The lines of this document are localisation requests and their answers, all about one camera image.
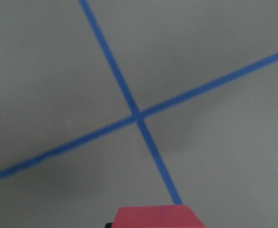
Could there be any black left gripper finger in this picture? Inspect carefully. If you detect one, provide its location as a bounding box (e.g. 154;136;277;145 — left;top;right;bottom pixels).
105;223;112;228

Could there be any red block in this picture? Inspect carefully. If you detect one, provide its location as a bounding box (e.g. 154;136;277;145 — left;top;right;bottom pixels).
111;205;206;228

